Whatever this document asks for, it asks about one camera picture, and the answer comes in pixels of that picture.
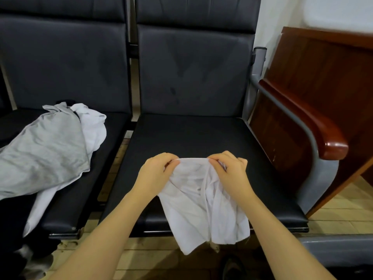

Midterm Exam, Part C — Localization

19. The white t-shirt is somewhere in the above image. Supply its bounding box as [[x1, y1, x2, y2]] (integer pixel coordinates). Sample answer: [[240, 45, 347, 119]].
[[157, 157, 251, 256]]

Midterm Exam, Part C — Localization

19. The person's right hand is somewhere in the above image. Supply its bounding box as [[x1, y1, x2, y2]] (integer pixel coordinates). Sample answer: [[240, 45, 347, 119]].
[[208, 150, 256, 203]]

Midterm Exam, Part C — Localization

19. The person's right forearm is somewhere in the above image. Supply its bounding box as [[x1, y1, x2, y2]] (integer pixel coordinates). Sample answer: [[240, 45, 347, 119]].
[[236, 195, 338, 280]]

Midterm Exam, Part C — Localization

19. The black leather bench seat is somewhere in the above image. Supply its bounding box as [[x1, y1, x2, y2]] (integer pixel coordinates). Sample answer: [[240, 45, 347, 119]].
[[99, 0, 310, 238], [0, 0, 134, 240]]

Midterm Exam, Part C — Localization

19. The grey plastic storage bin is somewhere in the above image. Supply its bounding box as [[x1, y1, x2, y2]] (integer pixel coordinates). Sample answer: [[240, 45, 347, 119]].
[[294, 233, 373, 269]]

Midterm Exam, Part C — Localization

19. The white plastic tray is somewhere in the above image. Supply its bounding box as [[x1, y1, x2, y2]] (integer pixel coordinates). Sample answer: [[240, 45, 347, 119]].
[[300, 0, 373, 35]]

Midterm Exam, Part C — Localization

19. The person's black shoe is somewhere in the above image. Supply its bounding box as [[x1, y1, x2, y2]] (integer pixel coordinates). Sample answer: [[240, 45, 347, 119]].
[[218, 256, 246, 280]]

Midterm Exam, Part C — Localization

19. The pile of clothes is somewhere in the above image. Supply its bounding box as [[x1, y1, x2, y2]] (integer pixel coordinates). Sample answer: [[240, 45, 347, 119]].
[[0, 101, 108, 278]]

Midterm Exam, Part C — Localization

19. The brown wooden bench armrest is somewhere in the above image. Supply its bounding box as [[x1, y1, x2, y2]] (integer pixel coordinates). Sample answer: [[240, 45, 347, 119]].
[[259, 77, 350, 161]]

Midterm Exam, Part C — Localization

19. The brown wooden desk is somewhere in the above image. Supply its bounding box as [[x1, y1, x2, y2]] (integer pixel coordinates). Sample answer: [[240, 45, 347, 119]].
[[249, 26, 373, 219]]

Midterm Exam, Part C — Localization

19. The person's left hand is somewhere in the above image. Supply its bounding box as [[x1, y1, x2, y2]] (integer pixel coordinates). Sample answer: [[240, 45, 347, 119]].
[[131, 152, 181, 199]]

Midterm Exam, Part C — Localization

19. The person's left forearm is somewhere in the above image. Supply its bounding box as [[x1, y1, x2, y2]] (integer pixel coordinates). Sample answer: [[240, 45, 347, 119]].
[[49, 192, 155, 280]]

